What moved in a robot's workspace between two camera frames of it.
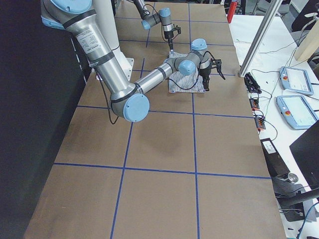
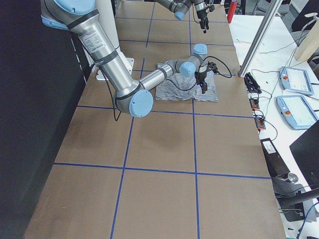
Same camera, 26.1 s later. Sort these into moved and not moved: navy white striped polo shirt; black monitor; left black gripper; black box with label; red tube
Moved: navy white striped polo shirt; left black gripper
Not moved: black box with label; black monitor; red tube
